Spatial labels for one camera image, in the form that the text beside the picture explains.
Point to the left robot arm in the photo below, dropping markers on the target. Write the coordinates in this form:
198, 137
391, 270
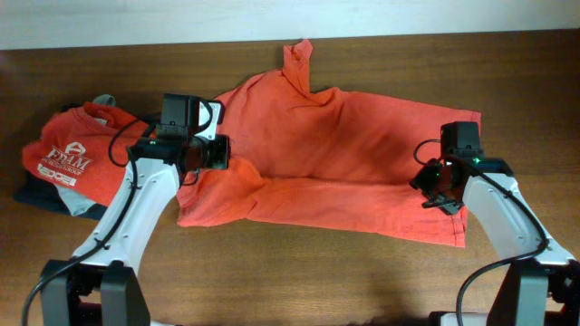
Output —
98, 285

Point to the folded red printed t-shirt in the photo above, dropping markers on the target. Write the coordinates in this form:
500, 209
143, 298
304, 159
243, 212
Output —
84, 149

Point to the folded navy blue t-shirt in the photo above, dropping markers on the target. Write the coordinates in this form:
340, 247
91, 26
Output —
43, 194

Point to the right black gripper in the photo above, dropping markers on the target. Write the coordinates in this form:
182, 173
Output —
420, 179

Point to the plain red t-shirt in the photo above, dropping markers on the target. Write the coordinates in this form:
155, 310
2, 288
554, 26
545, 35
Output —
331, 159

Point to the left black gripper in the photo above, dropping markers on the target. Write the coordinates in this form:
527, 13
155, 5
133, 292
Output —
222, 147

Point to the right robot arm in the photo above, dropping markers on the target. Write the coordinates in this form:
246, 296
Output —
541, 286

